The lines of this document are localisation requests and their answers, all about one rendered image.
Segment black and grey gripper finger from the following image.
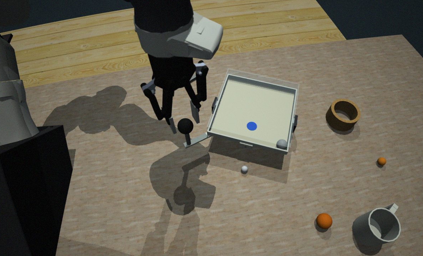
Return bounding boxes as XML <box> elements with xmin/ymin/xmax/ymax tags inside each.
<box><xmin>181</xmin><ymin>60</ymin><xmax>209</xmax><ymax>124</ymax></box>
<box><xmin>140</xmin><ymin>79</ymin><xmax>177</xmax><ymax>134</ymax></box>

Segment dark grey mug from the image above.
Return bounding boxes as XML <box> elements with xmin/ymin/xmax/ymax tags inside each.
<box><xmin>352</xmin><ymin>203</ymin><xmax>401</xmax><ymax>246</ymax></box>

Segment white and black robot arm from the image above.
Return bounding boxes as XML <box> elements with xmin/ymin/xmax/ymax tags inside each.
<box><xmin>0</xmin><ymin>0</ymin><xmax>223</xmax><ymax>146</ymax></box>

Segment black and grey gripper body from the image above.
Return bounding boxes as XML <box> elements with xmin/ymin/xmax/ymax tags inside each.
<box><xmin>148</xmin><ymin>54</ymin><xmax>196</xmax><ymax>91</ymax></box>

